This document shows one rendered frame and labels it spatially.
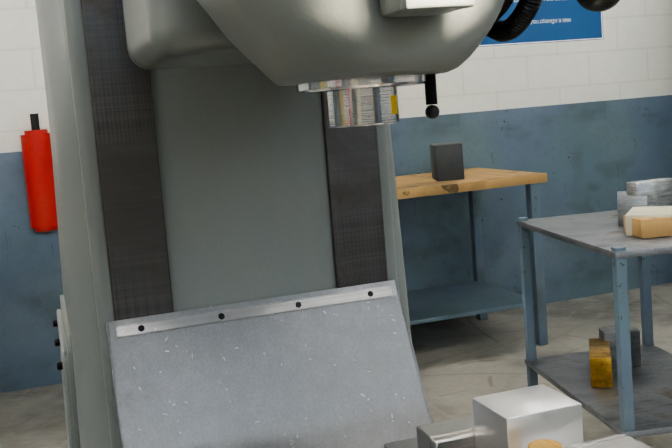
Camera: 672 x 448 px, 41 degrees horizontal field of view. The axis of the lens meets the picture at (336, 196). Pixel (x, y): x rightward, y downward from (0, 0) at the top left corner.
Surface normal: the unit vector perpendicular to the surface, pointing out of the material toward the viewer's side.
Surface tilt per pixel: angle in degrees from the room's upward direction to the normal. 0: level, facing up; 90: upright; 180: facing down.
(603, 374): 90
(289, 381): 63
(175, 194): 90
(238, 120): 90
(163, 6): 90
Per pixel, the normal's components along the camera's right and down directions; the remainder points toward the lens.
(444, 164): 0.01, 0.10
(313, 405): 0.25, -0.40
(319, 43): -0.23, 0.70
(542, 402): -0.08, -0.99
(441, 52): 0.47, 0.72
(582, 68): 0.32, 0.07
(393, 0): -0.94, 0.11
